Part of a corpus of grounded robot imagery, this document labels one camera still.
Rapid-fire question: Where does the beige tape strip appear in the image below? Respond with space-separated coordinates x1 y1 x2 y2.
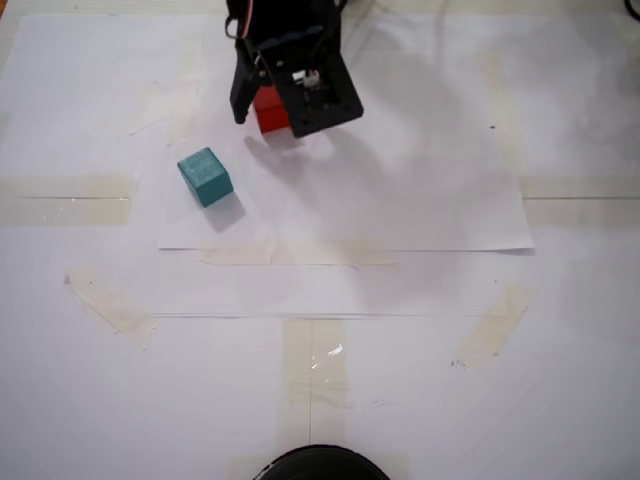
474 49 527 176
517 175 640 227
282 318 349 437
63 264 160 351
166 33 206 147
456 283 535 370
0 174 136 227

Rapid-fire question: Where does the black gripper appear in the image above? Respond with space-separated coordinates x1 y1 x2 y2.
229 19 365 140

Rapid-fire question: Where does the white paper sheet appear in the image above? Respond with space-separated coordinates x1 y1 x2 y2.
133 48 536 257

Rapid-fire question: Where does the black rounded stand base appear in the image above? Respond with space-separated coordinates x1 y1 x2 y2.
253 443 392 480

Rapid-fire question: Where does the red cube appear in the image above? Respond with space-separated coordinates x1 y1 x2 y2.
253 85 296 135

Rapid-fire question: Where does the black servo cable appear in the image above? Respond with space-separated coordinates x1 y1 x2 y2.
223 0 254 51

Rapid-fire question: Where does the blue cube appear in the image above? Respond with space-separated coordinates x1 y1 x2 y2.
176 146 235 209

